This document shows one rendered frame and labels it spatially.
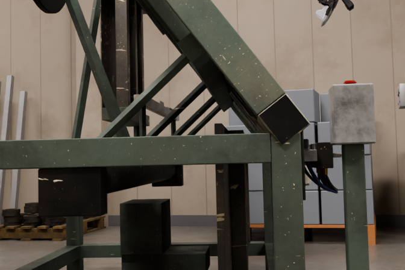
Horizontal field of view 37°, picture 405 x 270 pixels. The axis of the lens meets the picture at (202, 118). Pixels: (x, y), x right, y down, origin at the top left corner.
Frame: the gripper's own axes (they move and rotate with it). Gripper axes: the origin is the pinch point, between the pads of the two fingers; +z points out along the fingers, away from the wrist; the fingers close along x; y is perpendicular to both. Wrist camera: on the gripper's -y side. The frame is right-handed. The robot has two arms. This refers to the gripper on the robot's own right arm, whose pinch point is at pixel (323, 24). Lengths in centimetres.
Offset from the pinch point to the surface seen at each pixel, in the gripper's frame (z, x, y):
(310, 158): 55, 67, -26
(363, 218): 63, 89, -49
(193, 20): 31, 101, 21
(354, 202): 60, 90, -45
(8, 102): 165, -339, 341
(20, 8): 62, -369, 397
